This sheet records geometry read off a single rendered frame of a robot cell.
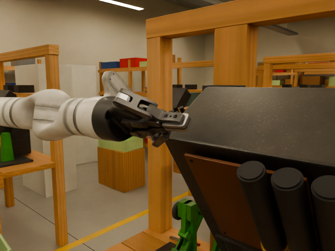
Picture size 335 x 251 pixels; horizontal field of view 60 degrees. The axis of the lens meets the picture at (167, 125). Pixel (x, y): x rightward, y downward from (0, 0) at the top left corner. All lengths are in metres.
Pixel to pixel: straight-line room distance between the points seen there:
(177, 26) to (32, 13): 7.17
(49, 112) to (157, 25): 0.91
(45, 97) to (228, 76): 0.74
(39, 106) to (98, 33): 8.65
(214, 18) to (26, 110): 0.81
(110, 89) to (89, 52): 8.47
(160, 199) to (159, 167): 0.16
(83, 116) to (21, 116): 0.21
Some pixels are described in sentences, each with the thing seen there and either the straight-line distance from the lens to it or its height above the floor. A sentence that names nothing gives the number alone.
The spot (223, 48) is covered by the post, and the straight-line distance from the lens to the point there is 1.18.
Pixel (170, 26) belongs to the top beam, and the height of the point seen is 1.89.
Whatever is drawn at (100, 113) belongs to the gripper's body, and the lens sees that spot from 0.46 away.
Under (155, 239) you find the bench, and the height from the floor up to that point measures 0.88.
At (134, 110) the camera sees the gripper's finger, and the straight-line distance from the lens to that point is 0.41.
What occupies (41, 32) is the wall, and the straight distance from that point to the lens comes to 8.35.
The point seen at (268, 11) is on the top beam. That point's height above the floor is 1.88.
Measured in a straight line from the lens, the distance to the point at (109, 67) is 7.72.
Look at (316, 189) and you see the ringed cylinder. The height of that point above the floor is 1.52.
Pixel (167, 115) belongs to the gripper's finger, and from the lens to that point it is 0.41.
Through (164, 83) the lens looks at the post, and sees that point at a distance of 1.40.
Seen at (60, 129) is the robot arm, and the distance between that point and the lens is 0.57.
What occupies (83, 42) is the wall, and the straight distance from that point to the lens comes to 8.92.
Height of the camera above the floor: 1.64
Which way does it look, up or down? 8 degrees down
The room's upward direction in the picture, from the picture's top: straight up
